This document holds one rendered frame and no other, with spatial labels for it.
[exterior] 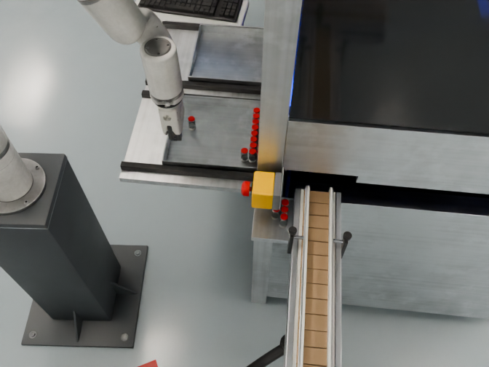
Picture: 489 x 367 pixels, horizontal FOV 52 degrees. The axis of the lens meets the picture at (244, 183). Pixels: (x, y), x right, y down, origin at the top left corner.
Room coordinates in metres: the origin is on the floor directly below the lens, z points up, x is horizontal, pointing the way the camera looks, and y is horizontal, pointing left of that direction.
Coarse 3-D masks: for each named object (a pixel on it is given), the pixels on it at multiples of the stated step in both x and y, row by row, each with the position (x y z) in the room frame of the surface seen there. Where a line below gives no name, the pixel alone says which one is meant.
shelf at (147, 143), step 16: (176, 32) 1.43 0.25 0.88; (192, 32) 1.43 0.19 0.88; (192, 48) 1.35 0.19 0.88; (224, 96) 1.12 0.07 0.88; (240, 96) 1.12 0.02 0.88; (256, 96) 1.12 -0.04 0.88; (144, 112) 1.05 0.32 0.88; (144, 128) 0.98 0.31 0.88; (160, 128) 0.99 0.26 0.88; (144, 144) 0.92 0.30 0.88; (160, 144) 0.92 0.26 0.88; (128, 160) 0.86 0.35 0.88; (144, 160) 0.86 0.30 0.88; (160, 160) 0.86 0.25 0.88; (128, 176) 0.80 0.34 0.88; (144, 176) 0.81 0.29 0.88; (160, 176) 0.81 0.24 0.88; (176, 176) 0.81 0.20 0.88; (192, 176) 0.81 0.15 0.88; (240, 192) 0.77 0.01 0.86
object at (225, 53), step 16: (208, 32) 1.43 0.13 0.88; (224, 32) 1.42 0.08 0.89; (240, 32) 1.42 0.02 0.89; (256, 32) 1.41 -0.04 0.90; (208, 48) 1.34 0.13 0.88; (224, 48) 1.35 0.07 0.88; (240, 48) 1.35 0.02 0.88; (256, 48) 1.35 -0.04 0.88; (192, 64) 1.24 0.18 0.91; (208, 64) 1.27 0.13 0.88; (224, 64) 1.27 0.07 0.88; (240, 64) 1.27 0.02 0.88; (256, 64) 1.27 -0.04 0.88; (192, 80) 1.17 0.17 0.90; (208, 80) 1.17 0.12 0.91; (224, 80) 1.16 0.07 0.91; (240, 80) 1.16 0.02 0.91; (256, 80) 1.19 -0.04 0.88
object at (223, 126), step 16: (192, 96) 1.09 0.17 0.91; (192, 112) 1.05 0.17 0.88; (208, 112) 1.05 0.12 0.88; (224, 112) 1.05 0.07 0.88; (240, 112) 1.05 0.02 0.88; (208, 128) 0.99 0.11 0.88; (224, 128) 0.99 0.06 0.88; (240, 128) 0.99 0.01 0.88; (176, 144) 0.92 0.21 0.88; (192, 144) 0.92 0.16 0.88; (208, 144) 0.92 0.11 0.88; (224, 144) 0.92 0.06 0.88; (240, 144) 0.92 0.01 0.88; (176, 160) 0.86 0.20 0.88; (192, 160) 0.86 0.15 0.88; (208, 160) 0.86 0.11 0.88; (224, 160) 0.86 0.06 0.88; (240, 160) 0.86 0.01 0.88
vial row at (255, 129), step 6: (258, 108) 1.03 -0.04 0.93; (258, 114) 1.00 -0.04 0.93; (258, 120) 0.98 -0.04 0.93; (252, 126) 0.96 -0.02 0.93; (258, 126) 0.97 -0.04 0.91; (252, 132) 0.94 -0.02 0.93; (252, 138) 0.91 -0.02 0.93; (252, 144) 0.89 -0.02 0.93; (252, 150) 0.87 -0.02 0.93; (252, 156) 0.86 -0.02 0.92; (252, 162) 0.85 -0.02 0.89
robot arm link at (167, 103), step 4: (180, 92) 0.86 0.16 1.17; (152, 96) 0.85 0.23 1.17; (180, 96) 0.86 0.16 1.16; (152, 100) 0.85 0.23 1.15; (156, 100) 0.84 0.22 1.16; (160, 100) 0.84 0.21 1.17; (164, 100) 0.84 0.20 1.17; (168, 100) 0.84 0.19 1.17; (172, 100) 0.84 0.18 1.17; (176, 100) 0.84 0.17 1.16; (156, 104) 0.84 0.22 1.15; (160, 104) 0.84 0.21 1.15; (164, 104) 0.84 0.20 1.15; (168, 104) 0.83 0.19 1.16; (172, 104) 0.84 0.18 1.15
